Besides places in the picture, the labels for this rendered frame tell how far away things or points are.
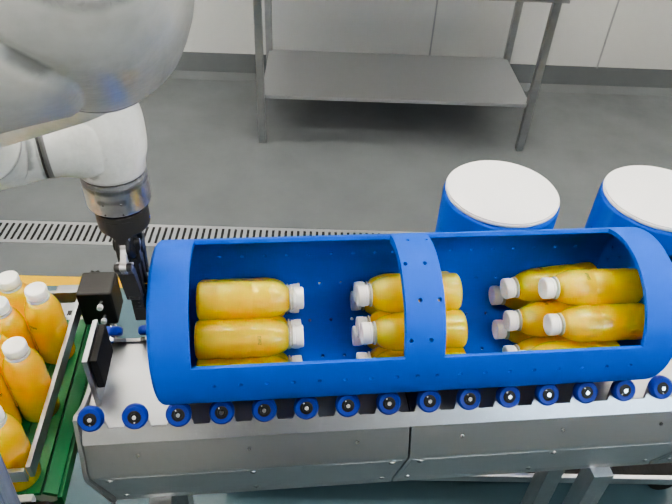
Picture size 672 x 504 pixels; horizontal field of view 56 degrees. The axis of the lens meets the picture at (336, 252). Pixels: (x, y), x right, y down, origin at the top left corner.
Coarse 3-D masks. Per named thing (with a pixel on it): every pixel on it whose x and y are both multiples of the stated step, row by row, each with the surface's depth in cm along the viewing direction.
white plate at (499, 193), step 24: (456, 168) 162; (480, 168) 163; (504, 168) 163; (528, 168) 164; (456, 192) 154; (480, 192) 155; (504, 192) 155; (528, 192) 156; (552, 192) 156; (480, 216) 147; (504, 216) 148; (528, 216) 148; (552, 216) 149
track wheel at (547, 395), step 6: (552, 384) 118; (540, 390) 117; (546, 390) 118; (552, 390) 118; (558, 390) 118; (540, 396) 117; (546, 396) 118; (552, 396) 118; (558, 396) 118; (540, 402) 118; (546, 402) 118; (552, 402) 118
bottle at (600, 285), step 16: (576, 272) 114; (592, 272) 114; (608, 272) 114; (624, 272) 115; (560, 288) 113; (576, 288) 112; (592, 288) 112; (608, 288) 113; (624, 288) 113; (640, 288) 114; (576, 304) 114; (592, 304) 115
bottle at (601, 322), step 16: (608, 304) 114; (624, 304) 114; (640, 304) 114; (576, 320) 111; (592, 320) 111; (608, 320) 111; (624, 320) 111; (640, 320) 112; (576, 336) 111; (592, 336) 111; (608, 336) 112; (624, 336) 112; (640, 336) 113
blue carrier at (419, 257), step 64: (192, 256) 119; (256, 256) 120; (320, 256) 122; (384, 256) 124; (448, 256) 126; (512, 256) 127; (576, 256) 129; (640, 256) 108; (192, 320) 125; (320, 320) 127; (192, 384) 101; (256, 384) 102; (320, 384) 104; (384, 384) 106; (448, 384) 108; (512, 384) 111
